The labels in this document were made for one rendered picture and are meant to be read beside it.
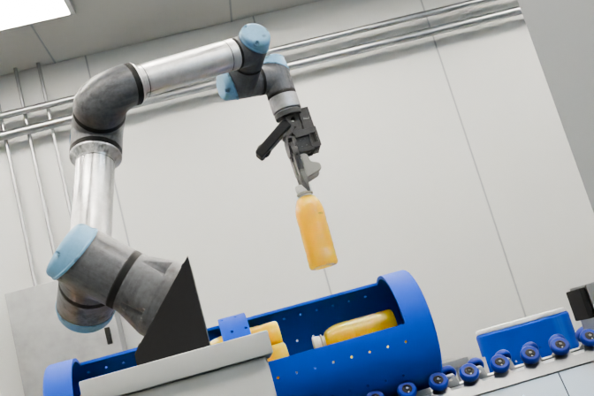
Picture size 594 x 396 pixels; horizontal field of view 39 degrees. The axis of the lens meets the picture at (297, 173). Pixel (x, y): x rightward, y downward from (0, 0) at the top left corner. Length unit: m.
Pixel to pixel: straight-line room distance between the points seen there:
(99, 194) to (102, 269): 0.30
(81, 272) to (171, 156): 4.00
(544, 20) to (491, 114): 5.23
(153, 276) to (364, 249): 3.96
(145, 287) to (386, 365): 0.65
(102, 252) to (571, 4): 1.16
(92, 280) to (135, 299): 0.09
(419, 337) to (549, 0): 1.44
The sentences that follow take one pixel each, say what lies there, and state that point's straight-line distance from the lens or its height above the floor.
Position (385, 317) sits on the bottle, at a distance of 2.11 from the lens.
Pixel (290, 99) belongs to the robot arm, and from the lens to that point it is 2.13.
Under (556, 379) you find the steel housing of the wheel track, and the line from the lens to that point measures 2.07.
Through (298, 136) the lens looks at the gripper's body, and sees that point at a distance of 2.11.
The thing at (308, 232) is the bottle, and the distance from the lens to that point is 2.05.
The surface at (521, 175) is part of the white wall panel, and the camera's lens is 5.77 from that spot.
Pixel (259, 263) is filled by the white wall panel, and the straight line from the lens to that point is 5.40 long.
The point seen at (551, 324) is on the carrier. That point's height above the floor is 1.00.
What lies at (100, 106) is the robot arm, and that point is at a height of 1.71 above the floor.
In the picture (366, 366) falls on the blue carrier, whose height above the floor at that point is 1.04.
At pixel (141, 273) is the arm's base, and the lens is 1.56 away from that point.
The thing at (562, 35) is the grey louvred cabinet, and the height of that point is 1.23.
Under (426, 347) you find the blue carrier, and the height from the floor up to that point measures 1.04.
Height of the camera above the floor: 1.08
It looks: 12 degrees up
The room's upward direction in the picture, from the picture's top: 16 degrees counter-clockwise
